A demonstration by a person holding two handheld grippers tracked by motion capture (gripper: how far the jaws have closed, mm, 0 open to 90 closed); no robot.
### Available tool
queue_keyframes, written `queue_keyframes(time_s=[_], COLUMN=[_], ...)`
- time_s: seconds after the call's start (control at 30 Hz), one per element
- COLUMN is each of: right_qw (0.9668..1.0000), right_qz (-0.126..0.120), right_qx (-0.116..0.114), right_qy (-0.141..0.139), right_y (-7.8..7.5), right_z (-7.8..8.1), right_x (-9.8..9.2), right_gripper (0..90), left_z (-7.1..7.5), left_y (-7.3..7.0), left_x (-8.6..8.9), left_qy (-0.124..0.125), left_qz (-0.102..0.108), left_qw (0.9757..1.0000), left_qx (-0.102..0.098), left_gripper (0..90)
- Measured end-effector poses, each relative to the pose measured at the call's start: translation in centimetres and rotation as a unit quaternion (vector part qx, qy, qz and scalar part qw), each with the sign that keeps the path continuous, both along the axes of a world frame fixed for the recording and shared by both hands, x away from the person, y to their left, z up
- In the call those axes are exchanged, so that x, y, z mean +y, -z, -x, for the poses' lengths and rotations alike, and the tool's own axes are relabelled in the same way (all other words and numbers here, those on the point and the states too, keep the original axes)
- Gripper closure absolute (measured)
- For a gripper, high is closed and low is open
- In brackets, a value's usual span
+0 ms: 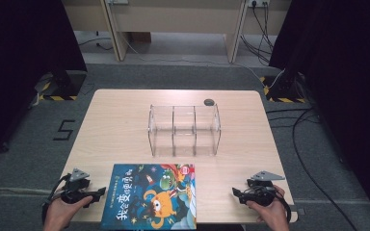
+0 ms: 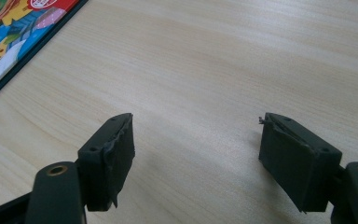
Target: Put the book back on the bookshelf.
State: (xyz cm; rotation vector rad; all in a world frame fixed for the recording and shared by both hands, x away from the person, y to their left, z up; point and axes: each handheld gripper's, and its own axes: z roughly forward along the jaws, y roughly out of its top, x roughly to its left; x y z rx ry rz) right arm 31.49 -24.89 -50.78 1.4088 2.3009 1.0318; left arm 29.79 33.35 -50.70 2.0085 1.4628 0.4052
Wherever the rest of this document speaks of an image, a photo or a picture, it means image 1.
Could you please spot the black stand base striped tape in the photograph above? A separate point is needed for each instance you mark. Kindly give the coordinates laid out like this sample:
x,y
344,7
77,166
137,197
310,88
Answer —
x,y
66,84
282,89

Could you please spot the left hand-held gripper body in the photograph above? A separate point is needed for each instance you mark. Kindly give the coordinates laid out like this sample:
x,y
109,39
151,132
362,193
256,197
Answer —
x,y
74,187

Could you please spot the black round table grommet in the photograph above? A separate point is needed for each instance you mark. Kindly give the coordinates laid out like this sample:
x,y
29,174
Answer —
x,y
208,102

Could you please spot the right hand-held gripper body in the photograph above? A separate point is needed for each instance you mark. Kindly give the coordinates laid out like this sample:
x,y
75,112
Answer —
x,y
260,192

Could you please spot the clear acrylic book rack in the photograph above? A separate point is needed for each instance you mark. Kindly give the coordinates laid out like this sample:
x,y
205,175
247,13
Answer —
x,y
184,130

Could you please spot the beige wooden desk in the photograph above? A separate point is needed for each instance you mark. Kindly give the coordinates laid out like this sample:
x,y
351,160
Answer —
x,y
173,19

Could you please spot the brown box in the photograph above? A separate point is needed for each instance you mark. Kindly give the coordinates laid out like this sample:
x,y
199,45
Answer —
x,y
140,37

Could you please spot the black curtain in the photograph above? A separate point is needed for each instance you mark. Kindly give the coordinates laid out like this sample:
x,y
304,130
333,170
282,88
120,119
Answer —
x,y
343,80
22,64

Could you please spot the blue children's picture book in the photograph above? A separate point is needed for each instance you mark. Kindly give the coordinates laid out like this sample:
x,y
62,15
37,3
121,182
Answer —
x,y
151,197

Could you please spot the person's right hand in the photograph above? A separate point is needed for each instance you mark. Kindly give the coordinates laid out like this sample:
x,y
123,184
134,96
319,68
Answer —
x,y
271,213

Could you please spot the white power strip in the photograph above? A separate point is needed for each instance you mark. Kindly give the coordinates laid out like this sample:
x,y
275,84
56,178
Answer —
x,y
258,2

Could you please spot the grey tape piece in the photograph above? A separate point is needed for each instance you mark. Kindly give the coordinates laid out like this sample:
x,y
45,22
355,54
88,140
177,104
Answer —
x,y
300,211

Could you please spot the person's left hand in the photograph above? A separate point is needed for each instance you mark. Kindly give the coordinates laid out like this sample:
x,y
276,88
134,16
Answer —
x,y
59,213

